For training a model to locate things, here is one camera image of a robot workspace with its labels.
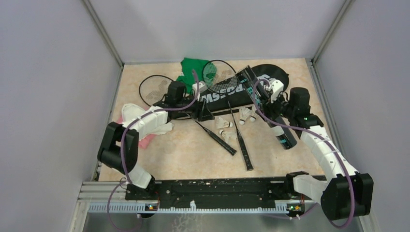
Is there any shuttlecock near bag left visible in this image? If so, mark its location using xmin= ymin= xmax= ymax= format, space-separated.
xmin=239 ymin=107 xmax=252 ymax=125

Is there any black shuttlecock tube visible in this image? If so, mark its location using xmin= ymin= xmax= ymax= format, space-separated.
xmin=235 ymin=64 xmax=297 ymax=150

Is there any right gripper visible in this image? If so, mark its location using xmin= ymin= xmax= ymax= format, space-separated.
xmin=256 ymin=90 xmax=295 ymax=122

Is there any white towel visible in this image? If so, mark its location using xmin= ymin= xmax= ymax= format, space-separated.
xmin=118 ymin=103 xmax=174 ymax=138

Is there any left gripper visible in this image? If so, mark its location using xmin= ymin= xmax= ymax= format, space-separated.
xmin=176 ymin=91 xmax=214 ymax=121

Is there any badminton racket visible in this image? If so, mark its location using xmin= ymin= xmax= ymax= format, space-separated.
xmin=206 ymin=59 xmax=253 ymax=171
xmin=139 ymin=75 xmax=236 ymax=156

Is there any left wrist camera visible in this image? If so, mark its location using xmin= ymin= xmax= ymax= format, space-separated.
xmin=192 ymin=81 xmax=207 ymax=94

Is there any shuttlecock bag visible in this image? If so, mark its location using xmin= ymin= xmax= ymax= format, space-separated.
xmin=249 ymin=106 xmax=257 ymax=122
xmin=239 ymin=107 xmax=252 ymax=125

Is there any green cloth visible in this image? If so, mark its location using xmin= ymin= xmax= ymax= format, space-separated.
xmin=176 ymin=58 xmax=217 ymax=96

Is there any lower centre shuttlecock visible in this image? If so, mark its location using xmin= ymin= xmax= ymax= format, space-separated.
xmin=219 ymin=130 xmax=237 ymax=145

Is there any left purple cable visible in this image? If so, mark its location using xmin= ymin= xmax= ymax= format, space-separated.
xmin=106 ymin=69 xmax=201 ymax=232

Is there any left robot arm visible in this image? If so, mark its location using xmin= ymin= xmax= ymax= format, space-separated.
xmin=97 ymin=81 xmax=210 ymax=200

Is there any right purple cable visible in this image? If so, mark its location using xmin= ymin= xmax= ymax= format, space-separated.
xmin=252 ymin=79 xmax=356 ymax=230

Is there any pink cloth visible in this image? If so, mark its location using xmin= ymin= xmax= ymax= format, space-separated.
xmin=116 ymin=116 xmax=156 ymax=149

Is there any left badminton racket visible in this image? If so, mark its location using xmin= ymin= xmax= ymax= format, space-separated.
xmin=139 ymin=75 xmax=236 ymax=156

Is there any purple cable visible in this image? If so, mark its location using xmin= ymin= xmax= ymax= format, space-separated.
xmin=106 ymin=69 xmax=201 ymax=232
xmin=252 ymin=79 xmax=356 ymax=230

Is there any shuttlecock near bag right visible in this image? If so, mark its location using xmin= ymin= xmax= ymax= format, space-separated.
xmin=249 ymin=106 xmax=257 ymax=122

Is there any black racket bag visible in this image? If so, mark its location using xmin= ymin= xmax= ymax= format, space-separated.
xmin=154 ymin=64 xmax=289 ymax=121

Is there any right badminton racket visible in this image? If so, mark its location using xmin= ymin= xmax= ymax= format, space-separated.
xmin=206 ymin=59 xmax=253 ymax=171

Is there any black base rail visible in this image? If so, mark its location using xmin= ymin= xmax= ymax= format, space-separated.
xmin=125 ymin=177 xmax=310 ymax=217

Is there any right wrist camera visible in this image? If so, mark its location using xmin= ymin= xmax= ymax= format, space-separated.
xmin=267 ymin=79 xmax=284 ymax=103

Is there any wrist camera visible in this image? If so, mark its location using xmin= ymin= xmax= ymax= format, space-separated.
xmin=267 ymin=79 xmax=284 ymax=103
xmin=192 ymin=81 xmax=207 ymax=94

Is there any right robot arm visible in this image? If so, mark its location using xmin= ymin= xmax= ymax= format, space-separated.
xmin=260 ymin=87 xmax=374 ymax=220

